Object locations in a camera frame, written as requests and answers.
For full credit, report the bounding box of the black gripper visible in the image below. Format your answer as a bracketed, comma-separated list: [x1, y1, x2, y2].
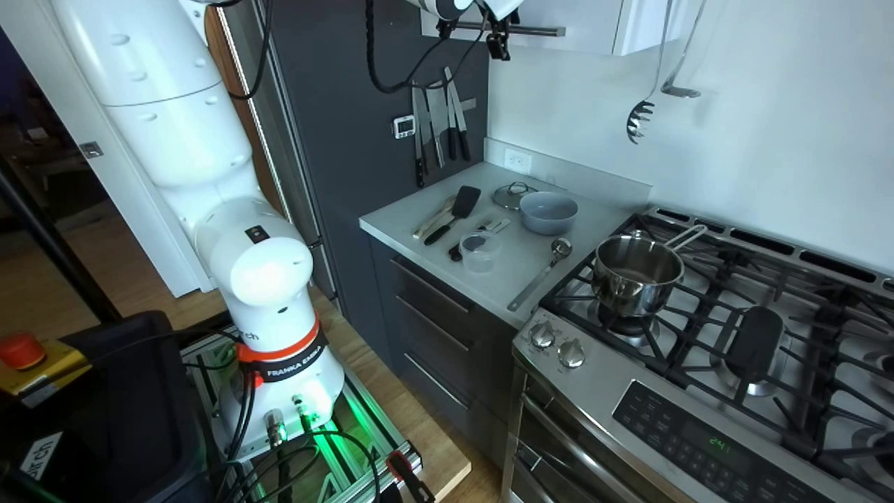
[482, 10, 512, 63]

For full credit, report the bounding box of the white cabinet door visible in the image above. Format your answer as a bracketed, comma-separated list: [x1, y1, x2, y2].
[408, 0, 665, 57]

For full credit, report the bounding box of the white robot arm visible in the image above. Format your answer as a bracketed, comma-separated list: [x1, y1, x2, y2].
[49, 0, 344, 461]

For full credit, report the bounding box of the dark lower drawer cabinet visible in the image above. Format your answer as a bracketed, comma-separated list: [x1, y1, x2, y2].
[372, 243, 513, 465]

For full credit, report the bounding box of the hanging slotted spoon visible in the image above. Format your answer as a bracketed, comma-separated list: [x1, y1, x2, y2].
[623, 0, 672, 145]

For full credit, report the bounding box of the black spatula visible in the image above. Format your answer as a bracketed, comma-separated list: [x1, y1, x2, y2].
[424, 184, 480, 246]

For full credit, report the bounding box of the blue-grey bowl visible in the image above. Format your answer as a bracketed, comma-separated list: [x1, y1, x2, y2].
[519, 190, 577, 237]

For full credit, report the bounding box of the long metal measuring spoon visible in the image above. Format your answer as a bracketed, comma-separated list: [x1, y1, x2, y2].
[509, 237, 573, 311]

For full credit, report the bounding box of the stainless steel saucepan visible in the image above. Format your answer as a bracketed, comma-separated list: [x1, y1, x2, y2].
[591, 223, 707, 318]

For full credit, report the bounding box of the left stove knob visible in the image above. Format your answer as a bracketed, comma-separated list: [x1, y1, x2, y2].
[530, 323, 556, 349]

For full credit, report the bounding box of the stove knob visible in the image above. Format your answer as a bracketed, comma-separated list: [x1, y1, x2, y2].
[559, 342, 587, 369]
[530, 323, 556, 349]

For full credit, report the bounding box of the right stove knob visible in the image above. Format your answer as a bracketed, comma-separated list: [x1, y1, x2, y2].
[559, 342, 587, 369]

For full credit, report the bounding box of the black stove burner cap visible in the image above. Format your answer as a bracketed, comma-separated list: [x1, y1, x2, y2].
[723, 307, 783, 383]

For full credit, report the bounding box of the stainless steel gas stove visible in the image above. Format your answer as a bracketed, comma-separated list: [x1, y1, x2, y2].
[503, 223, 894, 503]

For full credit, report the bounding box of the red emergency stop button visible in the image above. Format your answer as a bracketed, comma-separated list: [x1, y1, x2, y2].
[0, 334, 48, 371]

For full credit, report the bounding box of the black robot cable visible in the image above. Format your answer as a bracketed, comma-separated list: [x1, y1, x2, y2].
[364, 0, 492, 95]

